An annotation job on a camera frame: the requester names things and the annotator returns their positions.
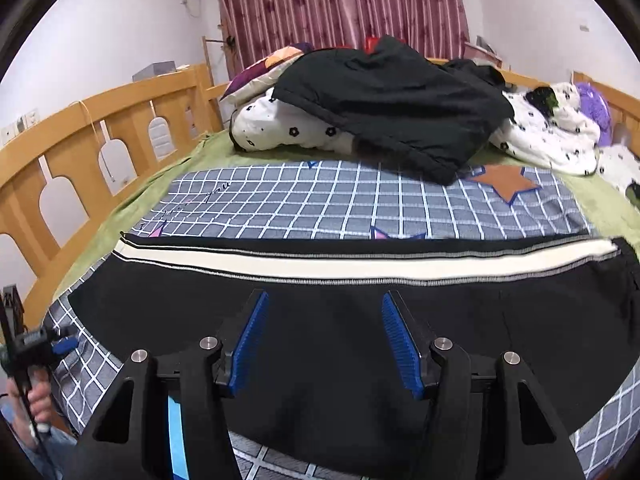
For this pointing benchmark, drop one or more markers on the grey grid star blanket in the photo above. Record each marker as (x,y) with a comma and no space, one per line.
(300,200)

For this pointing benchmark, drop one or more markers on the dark green plush toy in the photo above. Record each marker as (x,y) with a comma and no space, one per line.
(544,97)

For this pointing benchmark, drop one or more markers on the person's jeans leg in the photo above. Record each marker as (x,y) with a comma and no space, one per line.
(55,455)

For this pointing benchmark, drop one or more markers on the wooden rack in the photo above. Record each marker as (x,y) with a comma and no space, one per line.
(206,55)

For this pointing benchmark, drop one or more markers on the purple patterned pillow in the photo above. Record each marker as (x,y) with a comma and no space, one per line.
(250,77)

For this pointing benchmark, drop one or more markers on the white wall switch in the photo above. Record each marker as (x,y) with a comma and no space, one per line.
(27,120)

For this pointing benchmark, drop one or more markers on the person's left hand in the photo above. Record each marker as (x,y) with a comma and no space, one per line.
(37,402)

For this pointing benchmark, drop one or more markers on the red striped curtain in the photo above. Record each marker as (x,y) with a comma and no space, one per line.
(325,5)

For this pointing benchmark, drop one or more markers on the grey box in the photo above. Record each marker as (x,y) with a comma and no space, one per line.
(160,69)

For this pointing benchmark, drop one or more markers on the black pants with white stripe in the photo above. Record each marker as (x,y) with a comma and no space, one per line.
(320,320)

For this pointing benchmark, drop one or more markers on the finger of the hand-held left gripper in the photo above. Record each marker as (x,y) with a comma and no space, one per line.
(64,346)

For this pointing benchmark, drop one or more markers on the white flower print quilt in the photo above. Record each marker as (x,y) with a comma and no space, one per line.
(280,125)

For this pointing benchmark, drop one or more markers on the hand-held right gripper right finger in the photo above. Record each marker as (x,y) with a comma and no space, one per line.
(400,345)

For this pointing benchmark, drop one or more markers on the black jacket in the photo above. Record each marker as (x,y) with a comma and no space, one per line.
(390,100)

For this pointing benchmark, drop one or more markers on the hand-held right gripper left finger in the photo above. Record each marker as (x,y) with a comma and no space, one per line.
(250,340)

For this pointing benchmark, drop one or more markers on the red cloth item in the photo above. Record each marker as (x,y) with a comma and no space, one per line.
(370,45)

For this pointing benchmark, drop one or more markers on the purple plush toy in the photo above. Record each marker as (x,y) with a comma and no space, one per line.
(592,105)

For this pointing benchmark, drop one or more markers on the wooden bed frame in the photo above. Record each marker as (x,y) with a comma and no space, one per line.
(70,150)

